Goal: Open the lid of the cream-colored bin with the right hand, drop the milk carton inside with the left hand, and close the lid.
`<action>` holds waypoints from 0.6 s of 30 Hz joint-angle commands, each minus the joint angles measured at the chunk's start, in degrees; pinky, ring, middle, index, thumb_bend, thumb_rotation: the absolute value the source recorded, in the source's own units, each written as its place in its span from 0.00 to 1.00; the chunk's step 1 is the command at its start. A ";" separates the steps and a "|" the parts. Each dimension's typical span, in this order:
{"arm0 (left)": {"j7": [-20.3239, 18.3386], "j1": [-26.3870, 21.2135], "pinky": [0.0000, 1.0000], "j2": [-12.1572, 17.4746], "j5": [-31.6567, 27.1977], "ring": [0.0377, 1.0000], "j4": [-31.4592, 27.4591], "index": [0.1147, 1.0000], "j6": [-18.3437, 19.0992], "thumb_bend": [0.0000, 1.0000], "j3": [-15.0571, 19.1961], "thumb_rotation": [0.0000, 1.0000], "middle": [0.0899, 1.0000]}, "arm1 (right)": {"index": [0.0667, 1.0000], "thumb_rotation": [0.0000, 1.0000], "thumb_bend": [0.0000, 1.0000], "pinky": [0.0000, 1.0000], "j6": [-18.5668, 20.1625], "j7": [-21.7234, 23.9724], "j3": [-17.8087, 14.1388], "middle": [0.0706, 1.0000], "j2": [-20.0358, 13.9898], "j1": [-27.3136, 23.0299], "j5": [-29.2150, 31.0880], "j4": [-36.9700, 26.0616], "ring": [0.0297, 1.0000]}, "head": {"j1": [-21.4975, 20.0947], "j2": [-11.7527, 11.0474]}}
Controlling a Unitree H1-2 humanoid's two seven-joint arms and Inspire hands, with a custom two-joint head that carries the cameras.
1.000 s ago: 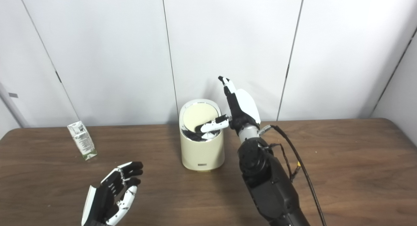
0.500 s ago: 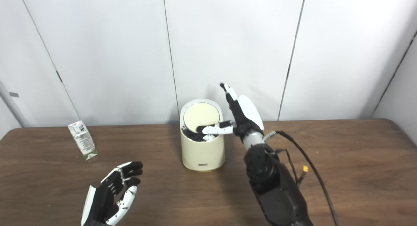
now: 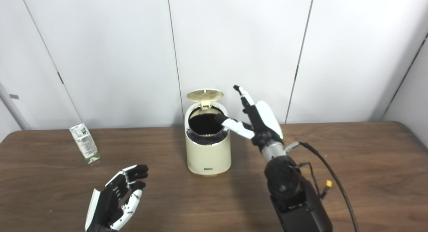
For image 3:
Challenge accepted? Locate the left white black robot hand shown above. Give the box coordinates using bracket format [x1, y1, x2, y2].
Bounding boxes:
[85, 164, 149, 232]

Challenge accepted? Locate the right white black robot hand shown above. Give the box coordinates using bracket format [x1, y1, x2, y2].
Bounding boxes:
[214, 85, 285, 149]

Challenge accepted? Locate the white green milk carton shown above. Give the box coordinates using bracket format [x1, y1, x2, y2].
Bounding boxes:
[69, 123, 101, 164]

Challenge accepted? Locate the cream round bin lid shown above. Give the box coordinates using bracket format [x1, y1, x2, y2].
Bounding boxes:
[187, 89, 224, 109]

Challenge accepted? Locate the cream-colored trash bin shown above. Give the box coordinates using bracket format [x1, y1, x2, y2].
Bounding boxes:
[185, 103, 232, 176]

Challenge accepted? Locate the black bin liner bag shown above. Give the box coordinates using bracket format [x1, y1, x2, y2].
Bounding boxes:
[187, 108, 230, 145]

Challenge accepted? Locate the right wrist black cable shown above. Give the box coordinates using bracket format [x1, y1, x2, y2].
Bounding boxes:
[284, 142, 360, 232]

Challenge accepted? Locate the thin wire with yellow connector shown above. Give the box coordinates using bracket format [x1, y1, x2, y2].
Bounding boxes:
[298, 162, 332, 200]

